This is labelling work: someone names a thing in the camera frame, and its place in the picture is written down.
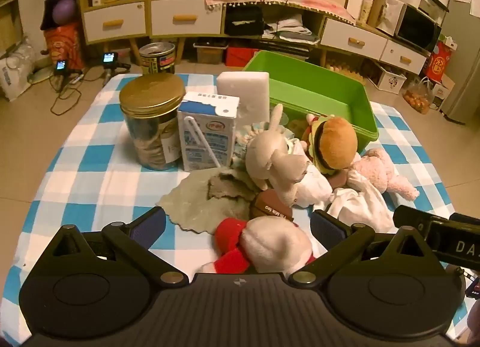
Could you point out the grey refrigerator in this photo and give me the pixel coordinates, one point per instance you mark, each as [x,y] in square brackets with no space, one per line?
[463,51]

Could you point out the purple ball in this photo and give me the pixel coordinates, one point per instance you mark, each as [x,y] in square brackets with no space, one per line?
[64,10]

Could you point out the blue white milk carton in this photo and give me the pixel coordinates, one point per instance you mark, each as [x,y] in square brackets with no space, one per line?
[206,137]

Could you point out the white crate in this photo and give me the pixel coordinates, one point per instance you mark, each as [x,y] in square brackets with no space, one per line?
[392,79]

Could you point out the grey-green cloth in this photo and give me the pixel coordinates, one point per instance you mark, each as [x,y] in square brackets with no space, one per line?
[198,200]

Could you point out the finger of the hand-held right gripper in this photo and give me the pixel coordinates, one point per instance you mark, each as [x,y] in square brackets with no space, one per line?
[412,217]

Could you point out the hamburger plush with white body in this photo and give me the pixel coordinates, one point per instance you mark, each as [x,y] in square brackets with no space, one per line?
[333,140]

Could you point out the black bag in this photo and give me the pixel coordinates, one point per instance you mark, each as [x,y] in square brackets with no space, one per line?
[243,21]

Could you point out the white foam block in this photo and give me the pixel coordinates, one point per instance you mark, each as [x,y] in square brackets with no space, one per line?
[243,88]

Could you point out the white cabinet drawer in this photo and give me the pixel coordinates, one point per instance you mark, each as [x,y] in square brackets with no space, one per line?
[185,7]
[403,51]
[112,13]
[352,32]

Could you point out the pink plush with white dress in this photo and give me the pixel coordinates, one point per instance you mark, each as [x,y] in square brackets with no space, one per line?
[378,170]

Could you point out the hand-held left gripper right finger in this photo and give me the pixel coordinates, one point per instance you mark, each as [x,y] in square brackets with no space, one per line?
[328,229]

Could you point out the red gift box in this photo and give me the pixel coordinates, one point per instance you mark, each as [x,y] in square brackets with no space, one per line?
[440,62]

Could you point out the egg tray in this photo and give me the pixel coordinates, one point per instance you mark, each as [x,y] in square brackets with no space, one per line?
[345,71]

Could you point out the glass jar with gold lid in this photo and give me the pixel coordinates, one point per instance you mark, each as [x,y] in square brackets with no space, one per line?
[150,99]

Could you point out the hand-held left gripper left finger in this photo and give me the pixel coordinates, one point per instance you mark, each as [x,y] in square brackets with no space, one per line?
[148,225]

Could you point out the bag of oranges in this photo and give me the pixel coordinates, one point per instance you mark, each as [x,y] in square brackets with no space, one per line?
[416,97]

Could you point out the white plastic bag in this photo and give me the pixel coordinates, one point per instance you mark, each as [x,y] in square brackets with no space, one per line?
[15,73]

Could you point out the stack of papers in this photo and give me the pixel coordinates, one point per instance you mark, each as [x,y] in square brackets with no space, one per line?
[288,30]

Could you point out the red storage box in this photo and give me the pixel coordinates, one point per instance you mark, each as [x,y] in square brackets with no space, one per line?
[240,56]

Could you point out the red orange box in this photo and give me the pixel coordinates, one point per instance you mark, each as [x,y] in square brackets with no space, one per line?
[63,45]

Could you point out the metal tin can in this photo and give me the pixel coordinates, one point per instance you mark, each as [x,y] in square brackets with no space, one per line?
[157,60]

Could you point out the blue white checkered blanket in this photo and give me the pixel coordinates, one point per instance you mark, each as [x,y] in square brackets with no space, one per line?
[93,182]

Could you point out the green plastic bin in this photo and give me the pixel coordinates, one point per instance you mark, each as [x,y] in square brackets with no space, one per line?
[318,84]

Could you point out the grey rabbit plush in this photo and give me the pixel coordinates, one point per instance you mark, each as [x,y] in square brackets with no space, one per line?
[270,152]

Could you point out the clear plastic storage box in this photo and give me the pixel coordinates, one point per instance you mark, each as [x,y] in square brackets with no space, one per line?
[210,54]

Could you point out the small device with screen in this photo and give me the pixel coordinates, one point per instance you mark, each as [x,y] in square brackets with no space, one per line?
[61,66]
[110,58]

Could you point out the wooden cabinet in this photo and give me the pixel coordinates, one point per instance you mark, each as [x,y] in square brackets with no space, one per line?
[147,17]

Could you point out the white plush with red scarf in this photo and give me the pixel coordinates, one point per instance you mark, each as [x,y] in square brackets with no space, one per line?
[273,242]

